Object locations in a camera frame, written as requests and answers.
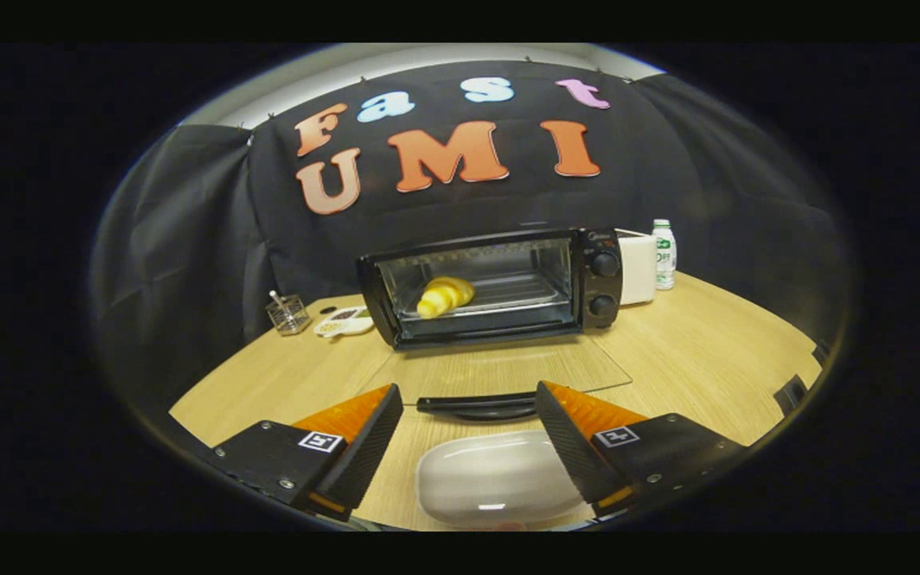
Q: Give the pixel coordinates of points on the yellow croissant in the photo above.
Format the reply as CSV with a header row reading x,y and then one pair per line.
x,y
444,297

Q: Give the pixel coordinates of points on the black toaster oven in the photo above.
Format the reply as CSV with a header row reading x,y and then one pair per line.
x,y
600,283

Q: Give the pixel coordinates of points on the white plastic bottle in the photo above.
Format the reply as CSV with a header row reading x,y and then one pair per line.
x,y
664,255

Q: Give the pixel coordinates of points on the white toaster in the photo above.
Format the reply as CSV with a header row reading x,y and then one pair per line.
x,y
637,270

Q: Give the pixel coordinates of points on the white plate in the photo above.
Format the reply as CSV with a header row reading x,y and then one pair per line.
x,y
492,479

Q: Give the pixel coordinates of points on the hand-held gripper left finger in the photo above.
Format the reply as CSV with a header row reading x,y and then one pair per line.
x,y
364,455

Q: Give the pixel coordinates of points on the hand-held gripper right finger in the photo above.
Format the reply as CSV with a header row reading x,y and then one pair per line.
x,y
572,455

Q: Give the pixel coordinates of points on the small white snack dish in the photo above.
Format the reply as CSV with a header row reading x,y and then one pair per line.
x,y
344,323

